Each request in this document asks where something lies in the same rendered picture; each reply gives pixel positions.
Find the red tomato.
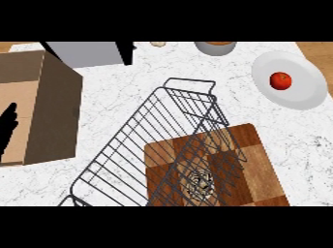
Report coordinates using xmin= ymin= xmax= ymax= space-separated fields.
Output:
xmin=268 ymin=71 xmax=295 ymax=91

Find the white speckled cupcake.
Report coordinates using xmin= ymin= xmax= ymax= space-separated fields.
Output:
xmin=184 ymin=170 xmax=215 ymax=199

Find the brown wooden cabinet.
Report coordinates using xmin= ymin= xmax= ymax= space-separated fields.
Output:
xmin=0 ymin=49 xmax=84 ymax=168

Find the grey round pot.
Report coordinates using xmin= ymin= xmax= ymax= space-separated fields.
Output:
xmin=194 ymin=42 xmax=239 ymax=57

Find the white round plate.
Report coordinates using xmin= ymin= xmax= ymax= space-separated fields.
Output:
xmin=250 ymin=50 xmax=328 ymax=111

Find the dark grey wire basket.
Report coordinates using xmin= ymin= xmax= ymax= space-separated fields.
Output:
xmin=57 ymin=77 xmax=249 ymax=207

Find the grey and black appliance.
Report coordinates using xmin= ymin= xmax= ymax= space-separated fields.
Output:
xmin=38 ymin=42 xmax=138 ymax=70

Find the brown wooden cutting board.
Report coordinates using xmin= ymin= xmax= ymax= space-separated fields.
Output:
xmin=143 ymin=122 xmax=292 ymax=207

